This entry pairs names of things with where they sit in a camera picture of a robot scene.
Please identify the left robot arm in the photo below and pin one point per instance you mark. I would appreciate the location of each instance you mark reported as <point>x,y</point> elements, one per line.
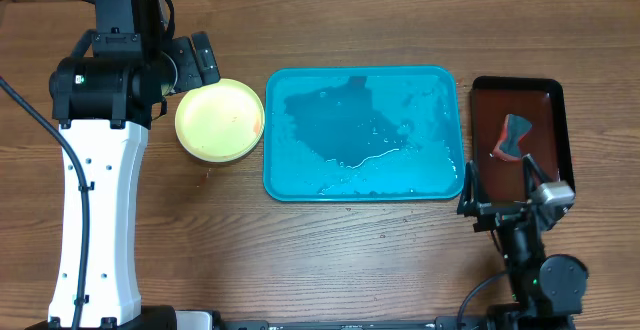
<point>106,94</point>

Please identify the teal plastic tray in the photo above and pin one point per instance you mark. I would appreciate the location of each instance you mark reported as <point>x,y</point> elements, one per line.
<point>362,134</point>

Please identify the yellow-green plate top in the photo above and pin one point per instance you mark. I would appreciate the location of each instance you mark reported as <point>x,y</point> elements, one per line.
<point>221,122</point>

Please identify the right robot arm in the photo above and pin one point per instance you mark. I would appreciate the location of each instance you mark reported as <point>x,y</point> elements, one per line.
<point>547,290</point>

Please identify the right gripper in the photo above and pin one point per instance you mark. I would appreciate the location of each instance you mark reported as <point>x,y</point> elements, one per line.
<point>493,212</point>

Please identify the red green scrub sponge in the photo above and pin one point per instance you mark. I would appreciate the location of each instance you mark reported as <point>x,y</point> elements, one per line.
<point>513,130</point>

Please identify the dark brown black tray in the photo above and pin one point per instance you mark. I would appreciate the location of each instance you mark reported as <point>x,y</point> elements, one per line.
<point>541,101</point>

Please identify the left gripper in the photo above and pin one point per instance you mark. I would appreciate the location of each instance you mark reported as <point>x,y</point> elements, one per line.
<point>183,54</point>

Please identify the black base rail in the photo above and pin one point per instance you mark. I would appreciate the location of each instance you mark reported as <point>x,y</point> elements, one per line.
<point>350,324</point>

